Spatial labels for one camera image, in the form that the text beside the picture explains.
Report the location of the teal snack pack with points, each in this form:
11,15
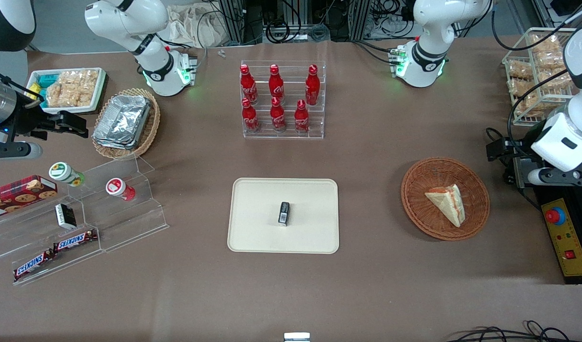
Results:
44,80

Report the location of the beige cloth bag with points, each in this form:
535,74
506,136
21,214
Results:
196,23

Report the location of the yellow emergency stop box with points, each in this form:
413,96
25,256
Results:
568,240

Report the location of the white rectangular snack tray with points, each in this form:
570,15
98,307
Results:
94,102

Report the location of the Snickers chocolate bar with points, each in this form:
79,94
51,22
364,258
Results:
33,264
75,240

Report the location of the black control unit base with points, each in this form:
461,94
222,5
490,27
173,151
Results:
538,190

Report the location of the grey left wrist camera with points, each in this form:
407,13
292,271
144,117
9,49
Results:
552,176

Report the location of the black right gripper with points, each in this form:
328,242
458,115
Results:
29,121

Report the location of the small white device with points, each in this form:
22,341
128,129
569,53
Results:
296,337

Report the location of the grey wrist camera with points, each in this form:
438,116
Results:
552,176
13,150

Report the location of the red yogurt cup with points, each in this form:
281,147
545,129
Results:
120,188

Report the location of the round brown wicker basket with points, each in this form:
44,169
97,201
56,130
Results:
419,190

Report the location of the rice cracker bag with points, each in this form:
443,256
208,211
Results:
70,90

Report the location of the oval tan wicker basket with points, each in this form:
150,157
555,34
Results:
151,128

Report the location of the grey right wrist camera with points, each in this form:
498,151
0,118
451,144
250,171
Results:
13,150

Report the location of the triangle sandwich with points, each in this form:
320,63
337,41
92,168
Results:
450,203

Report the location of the stacked foil containers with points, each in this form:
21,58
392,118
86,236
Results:
122,121

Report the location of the clear acrylic stepped shelf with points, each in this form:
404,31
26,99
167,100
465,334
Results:
129,223

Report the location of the red cookie box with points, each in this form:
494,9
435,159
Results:
20,192

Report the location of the red cola bottle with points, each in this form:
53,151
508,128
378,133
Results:
276,85
312,86
248,85
249,118
277,116
301,118

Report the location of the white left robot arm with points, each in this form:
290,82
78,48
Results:
428,47

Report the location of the cream plastic tray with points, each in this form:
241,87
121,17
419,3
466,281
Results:
262,223

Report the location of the clear acrylic bottle rack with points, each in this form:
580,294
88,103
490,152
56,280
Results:
291,133

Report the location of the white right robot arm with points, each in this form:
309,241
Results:
158,61

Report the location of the green lid yogurt cup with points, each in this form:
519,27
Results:
65,173

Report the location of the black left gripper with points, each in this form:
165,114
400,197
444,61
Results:
518,153

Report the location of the wrapped cracker pack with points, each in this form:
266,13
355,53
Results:
546,45
552,78
520,70
528,103

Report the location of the small black white box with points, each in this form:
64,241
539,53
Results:
65,216

